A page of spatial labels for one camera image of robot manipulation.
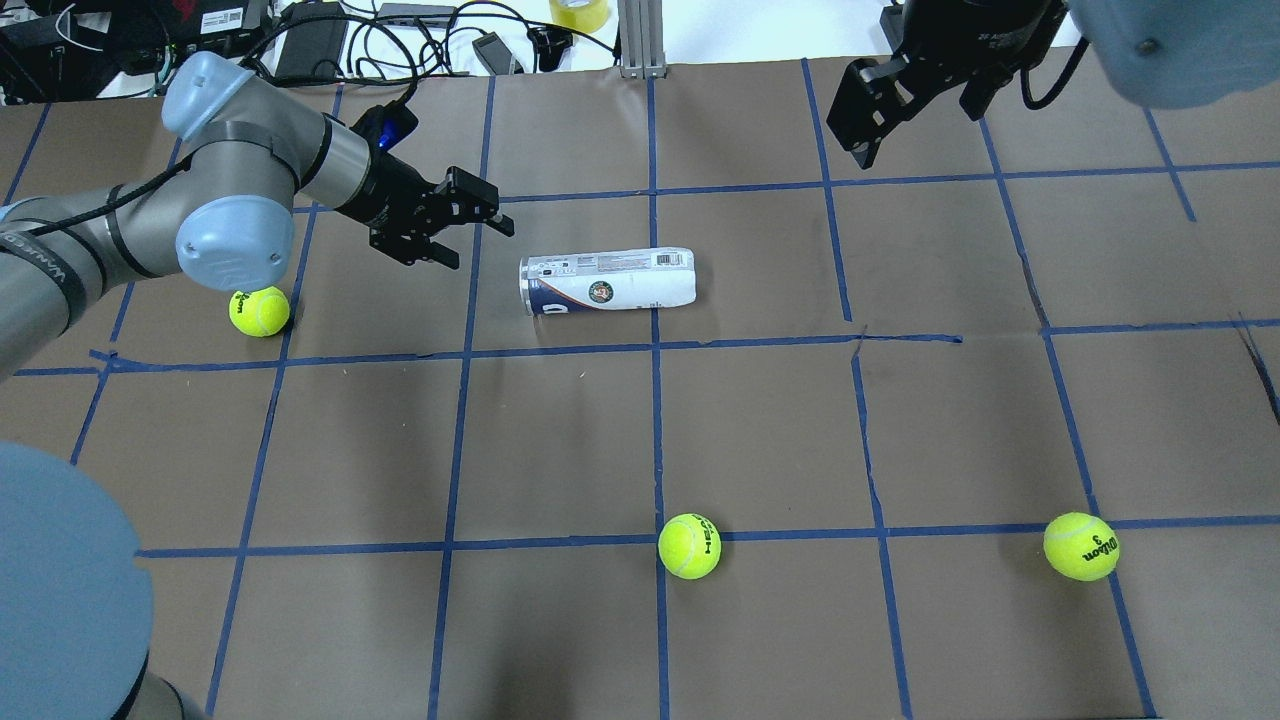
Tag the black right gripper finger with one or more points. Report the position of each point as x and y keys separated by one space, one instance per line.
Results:
x=869 y=103

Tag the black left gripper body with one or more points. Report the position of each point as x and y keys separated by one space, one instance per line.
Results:
x=383 y=195

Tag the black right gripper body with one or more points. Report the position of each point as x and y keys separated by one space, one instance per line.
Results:
x=935 y=40

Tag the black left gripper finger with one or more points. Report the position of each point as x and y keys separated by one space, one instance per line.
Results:
x=463 y=198
x=412 y=248

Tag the clear tennis ball can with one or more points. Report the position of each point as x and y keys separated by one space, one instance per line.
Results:
x=593 y=282

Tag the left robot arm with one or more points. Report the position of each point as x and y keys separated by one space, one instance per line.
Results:
x=78 y=611

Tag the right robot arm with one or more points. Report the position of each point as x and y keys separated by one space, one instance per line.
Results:
x=1155 y=54

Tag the tennis ball near left gripper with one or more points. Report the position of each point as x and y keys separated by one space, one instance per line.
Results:
x=261 y=313

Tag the centre Head tennis ball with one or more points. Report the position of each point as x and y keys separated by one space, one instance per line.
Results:
x=690 y=546

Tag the tennis ball right side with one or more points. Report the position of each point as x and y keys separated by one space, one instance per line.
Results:
x=1081 y=547

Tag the small black power brick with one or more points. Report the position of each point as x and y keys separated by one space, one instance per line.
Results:
x=892 y=24

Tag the black power adapter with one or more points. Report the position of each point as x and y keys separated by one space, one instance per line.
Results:
x=312 y=41

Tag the yellow tape roll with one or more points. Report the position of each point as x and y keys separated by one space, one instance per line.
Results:
x=585 y=16

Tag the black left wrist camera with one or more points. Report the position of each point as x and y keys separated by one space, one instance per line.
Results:
x=383 y=126

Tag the aluminium frame post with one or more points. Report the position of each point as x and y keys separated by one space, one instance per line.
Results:
x=641 y=34

